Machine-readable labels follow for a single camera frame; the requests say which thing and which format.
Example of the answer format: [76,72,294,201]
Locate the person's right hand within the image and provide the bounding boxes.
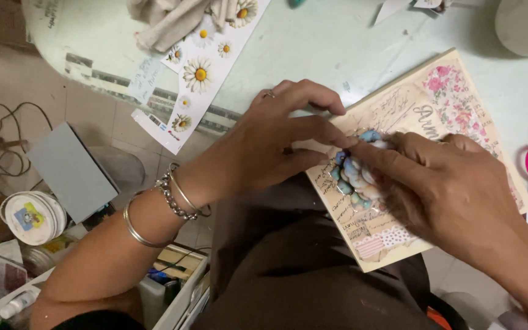
[346,130,525,263]

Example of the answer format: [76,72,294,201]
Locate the person's left hand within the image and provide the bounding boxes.
[177,79,360,211]

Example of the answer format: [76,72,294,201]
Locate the blue and white flower cluster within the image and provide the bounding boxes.
[329,129,395,212]

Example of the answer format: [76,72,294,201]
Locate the daisy sticker sheet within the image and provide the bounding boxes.
[131,0,272,156]

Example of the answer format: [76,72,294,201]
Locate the decoupage wooden board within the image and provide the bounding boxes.
[303,48,528,274]

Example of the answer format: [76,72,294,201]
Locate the thin silver bangle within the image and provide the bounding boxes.
[168,169,201,214]

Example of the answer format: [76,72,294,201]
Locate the handwritten paper note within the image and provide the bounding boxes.
[126,57,165,105]

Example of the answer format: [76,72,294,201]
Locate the orange object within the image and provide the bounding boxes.
[426,306,453,330]

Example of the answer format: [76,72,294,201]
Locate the person's brown apron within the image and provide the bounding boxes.
[190,173,435,330]

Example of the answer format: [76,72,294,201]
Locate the beige crumpled cloth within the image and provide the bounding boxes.
[126,0,243,53]

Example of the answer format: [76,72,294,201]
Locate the wide silver bangle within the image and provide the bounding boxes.
[123,192,176,249]

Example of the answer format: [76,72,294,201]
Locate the white storage drawer with supplies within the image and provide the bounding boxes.
[0,242,211,330]

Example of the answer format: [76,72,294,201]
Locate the round grey disc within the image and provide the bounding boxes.
[494,0,528,58]

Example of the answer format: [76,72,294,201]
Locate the grey flat box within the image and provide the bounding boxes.
[26,121,121,225]

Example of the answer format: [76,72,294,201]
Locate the white paper scraps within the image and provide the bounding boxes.
[373,0,453,24]

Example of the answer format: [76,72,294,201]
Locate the white round lidded tub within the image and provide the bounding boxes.
[0,191,68,247]

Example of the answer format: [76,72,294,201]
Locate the small white glue bottle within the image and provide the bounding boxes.
[0,289,41,321]

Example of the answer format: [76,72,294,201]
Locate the silver chain bracelet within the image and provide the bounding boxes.
[156,162,212,222]

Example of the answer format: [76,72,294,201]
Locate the dark cable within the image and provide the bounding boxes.
[0,101,54,180]

